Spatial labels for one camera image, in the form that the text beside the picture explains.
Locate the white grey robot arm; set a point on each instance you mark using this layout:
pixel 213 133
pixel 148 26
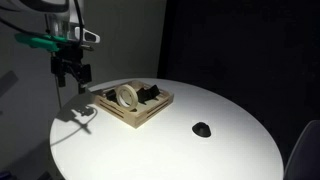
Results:
pixel 58 13

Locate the black dome-shaped object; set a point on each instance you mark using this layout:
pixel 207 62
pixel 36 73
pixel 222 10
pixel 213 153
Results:
pixel 201 129

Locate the large black angled block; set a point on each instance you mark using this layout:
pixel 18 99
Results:
pixel 146 93

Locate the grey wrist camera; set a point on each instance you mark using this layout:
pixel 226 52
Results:
pixel 87 35

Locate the teal green camera mount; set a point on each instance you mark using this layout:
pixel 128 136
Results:
pixel 40 41

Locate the wooden slatted box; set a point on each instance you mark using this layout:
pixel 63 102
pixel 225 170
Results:
pixel 146 111

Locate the white masking tape roll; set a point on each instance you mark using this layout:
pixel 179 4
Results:
pixel 130 90

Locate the small black block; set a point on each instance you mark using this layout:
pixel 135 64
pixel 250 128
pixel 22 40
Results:
pixel 110 94

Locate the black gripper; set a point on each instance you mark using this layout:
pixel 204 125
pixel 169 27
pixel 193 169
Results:
pixel 71 65

